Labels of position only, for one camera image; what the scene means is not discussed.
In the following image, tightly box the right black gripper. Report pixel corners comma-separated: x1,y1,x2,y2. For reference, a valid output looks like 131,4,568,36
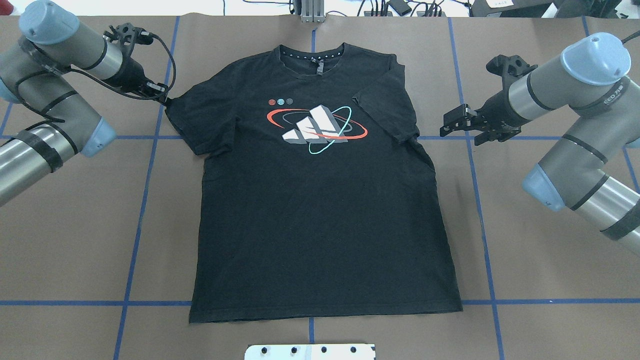
439,92,521,146

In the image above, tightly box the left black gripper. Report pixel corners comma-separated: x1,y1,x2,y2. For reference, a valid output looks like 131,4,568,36
118,59,169,101

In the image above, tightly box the black graphic t-shirt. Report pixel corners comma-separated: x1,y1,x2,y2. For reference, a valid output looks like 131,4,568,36
166,43,463,323

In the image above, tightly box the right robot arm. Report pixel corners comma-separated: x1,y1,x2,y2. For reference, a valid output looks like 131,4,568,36
439,32,640,255

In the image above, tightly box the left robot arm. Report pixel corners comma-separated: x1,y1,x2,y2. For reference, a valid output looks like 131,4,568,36
0,0,173,205

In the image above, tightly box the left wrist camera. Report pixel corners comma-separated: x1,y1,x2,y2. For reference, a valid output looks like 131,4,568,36
103,23,154,46

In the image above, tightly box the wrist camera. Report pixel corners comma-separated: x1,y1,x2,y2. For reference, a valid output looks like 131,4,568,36
103,23,154,46
485,54,538,79

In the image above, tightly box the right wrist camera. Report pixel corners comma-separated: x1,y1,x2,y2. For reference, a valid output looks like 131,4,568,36
485,54,538,79

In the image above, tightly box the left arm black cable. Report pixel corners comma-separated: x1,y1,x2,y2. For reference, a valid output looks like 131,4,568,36
15,31,177,131

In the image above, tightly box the aluminium frame post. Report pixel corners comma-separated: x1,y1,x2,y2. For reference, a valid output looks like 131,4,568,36
294,0,326,23

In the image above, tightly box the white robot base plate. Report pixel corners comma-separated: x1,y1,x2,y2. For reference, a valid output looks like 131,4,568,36
243,343,377,360

